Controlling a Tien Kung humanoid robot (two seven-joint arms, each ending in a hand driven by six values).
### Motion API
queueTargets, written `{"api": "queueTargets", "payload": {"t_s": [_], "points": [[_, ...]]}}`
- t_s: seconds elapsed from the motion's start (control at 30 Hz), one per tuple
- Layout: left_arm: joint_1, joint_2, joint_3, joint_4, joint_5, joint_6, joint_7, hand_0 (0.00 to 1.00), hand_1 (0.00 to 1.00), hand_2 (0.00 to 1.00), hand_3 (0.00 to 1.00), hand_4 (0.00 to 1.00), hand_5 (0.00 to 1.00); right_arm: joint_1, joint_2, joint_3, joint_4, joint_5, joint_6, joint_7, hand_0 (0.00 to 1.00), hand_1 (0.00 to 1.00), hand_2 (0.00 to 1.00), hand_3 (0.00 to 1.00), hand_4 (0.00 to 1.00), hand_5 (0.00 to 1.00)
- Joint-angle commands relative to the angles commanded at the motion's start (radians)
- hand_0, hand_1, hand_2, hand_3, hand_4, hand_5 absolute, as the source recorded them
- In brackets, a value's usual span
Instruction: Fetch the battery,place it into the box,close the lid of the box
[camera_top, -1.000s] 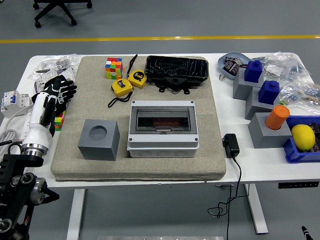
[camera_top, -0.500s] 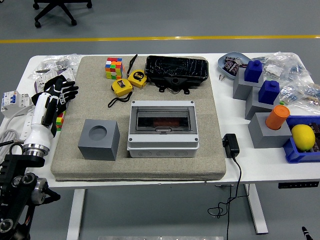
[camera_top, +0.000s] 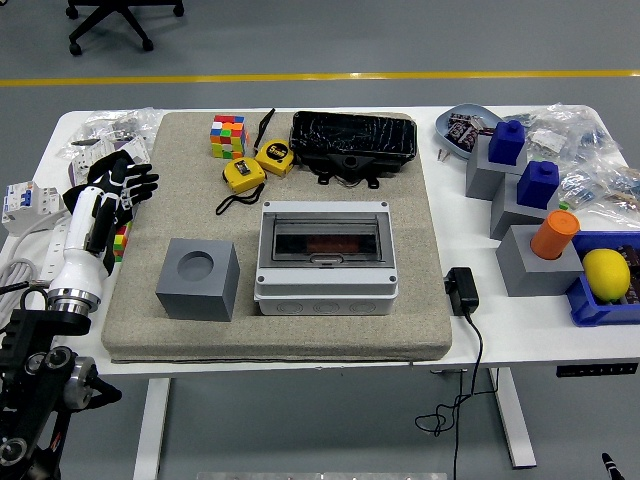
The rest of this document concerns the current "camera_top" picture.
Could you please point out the white purple packet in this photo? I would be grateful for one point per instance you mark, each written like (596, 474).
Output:
(132, 150)

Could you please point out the transparent hinged box lid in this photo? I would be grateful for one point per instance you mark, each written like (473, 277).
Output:
(325, 225)

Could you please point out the black cloth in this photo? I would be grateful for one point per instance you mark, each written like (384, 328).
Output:
(71, 200)

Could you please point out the grey electrical enclosure box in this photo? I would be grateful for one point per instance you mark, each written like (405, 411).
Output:
(325, 295)

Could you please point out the yellow tape measure 5m label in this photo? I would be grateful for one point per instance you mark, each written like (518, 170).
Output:
(274, 156)

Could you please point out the dark packets in bin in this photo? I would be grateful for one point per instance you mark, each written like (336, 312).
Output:
(632, 260)

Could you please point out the black table control panel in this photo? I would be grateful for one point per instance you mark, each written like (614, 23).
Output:
(595, 370)

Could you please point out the small metal pins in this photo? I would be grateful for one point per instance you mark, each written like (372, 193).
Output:
(443, 155)

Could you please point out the grey block with round hole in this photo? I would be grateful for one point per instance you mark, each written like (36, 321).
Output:
(200, 300)

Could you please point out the black office chair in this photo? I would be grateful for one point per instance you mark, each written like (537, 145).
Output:
(107, 25)

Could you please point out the clear bags of small components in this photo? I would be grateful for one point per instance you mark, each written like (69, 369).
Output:
(585, 130)

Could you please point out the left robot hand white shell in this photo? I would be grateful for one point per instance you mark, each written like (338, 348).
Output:
(80, 250)

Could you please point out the colourful puzzle cube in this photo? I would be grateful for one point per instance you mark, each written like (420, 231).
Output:
(227, 137)
(121, 242)

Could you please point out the blue plastic block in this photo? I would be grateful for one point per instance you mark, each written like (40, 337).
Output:
(537, 187)
(507, 145)

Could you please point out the yellow lemon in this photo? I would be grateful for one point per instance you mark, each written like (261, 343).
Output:
(606, 275)

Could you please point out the black power adapter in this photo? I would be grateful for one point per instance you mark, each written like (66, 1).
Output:
(462, 295)

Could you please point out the black plastic case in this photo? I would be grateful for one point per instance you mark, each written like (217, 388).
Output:
(354, 135)

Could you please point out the orange cylinder battery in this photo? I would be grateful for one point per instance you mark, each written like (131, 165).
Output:
(330, 246)
(552, 237)

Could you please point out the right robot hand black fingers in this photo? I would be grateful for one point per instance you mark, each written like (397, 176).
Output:
(611, 467)

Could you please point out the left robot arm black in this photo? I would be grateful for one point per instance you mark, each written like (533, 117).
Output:
(35, 360)

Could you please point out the clear plastic bags of parts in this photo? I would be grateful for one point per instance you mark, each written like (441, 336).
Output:
(125, 122)

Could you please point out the dark snack packets in bowl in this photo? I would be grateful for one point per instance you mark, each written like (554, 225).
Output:
(462, 132)

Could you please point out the white table leg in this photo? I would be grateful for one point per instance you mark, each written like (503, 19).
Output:
(152, 430)
(515, 430)

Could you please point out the grey-brown fabric mat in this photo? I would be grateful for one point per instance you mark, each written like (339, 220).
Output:
(325, 335)

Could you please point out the white circuit breaker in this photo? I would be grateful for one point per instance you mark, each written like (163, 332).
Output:
(25, 205)

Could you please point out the blue-grey bowl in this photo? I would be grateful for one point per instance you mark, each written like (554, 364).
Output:
(467, 111)

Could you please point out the blue storage bin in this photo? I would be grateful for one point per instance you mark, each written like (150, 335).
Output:
(600, 315)

